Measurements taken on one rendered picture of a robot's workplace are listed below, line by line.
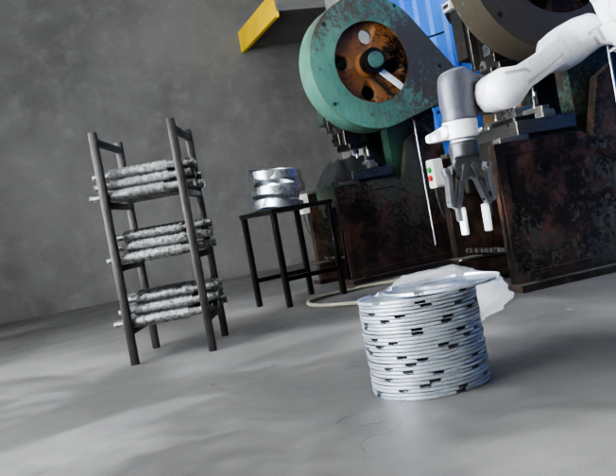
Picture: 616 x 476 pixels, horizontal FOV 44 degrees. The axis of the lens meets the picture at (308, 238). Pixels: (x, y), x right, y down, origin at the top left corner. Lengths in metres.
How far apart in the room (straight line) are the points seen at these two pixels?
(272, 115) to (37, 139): 2.39
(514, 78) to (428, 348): 0.67
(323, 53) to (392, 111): 0.56
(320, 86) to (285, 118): 3.71
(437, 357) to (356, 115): 3.05
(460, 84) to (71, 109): 6.30
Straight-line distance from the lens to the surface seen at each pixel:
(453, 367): 1.84
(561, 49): 2.04
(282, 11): 7.28
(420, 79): 4.95
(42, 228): 7.82
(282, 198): 4.36
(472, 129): 1.96
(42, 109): 7.96
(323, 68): 4.67
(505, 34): 3.19
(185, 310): 3.17
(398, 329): 1.79
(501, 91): 1.91
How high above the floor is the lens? 0.45
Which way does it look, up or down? 1 degrees down
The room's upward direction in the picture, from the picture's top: 10 degrees counter-clockwise
